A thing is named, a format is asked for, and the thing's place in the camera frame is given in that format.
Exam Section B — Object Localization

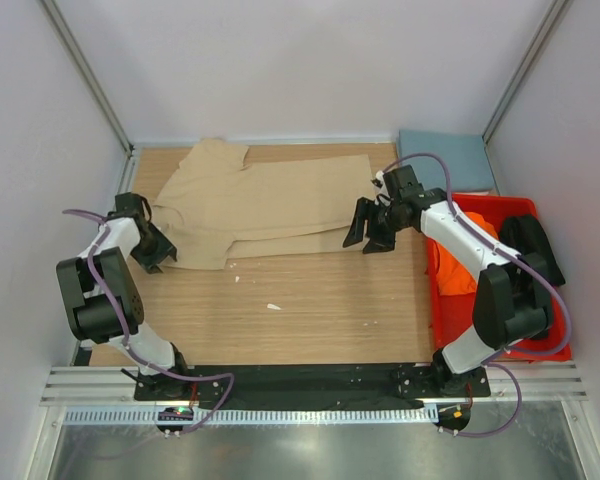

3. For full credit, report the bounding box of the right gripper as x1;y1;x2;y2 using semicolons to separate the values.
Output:
343;197;409;255

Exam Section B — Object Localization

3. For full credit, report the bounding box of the beige t shirt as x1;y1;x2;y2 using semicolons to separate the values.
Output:
153;139;374;270

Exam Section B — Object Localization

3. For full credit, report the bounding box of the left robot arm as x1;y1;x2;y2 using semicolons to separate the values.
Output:
56;192;192;400

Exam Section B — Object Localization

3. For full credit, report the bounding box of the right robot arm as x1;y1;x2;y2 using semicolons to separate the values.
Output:
343;166;554;396

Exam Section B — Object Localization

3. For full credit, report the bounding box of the orange t shirt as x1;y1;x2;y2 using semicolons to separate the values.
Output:
423;209;495;296

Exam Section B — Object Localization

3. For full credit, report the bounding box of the folded blue t shirt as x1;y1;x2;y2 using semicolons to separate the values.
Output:
396;130;495;193

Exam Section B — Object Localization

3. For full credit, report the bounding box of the red plastic bin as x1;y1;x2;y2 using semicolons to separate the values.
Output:
425;193;572;362

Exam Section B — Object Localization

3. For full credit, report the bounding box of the black t shirt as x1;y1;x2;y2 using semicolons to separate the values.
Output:
498;214;566;301

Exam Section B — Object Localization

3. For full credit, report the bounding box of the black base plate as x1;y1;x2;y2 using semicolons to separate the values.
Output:
130;363;491;410

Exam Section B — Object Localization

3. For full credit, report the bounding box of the slotted cable duct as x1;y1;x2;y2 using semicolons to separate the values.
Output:
63;404;438;427

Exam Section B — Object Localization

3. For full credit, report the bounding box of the left aluminium frame post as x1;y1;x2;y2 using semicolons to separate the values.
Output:
38;0;134;157

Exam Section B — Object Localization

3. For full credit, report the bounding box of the aluminium frame post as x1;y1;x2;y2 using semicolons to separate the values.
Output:
482;0;573;146
38;0;134;157

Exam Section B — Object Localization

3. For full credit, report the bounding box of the aluminium front rail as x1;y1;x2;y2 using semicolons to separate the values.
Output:
39;362;588;407

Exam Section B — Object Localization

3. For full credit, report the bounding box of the right aluminium frame post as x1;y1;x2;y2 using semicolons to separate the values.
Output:
482;0;573;146

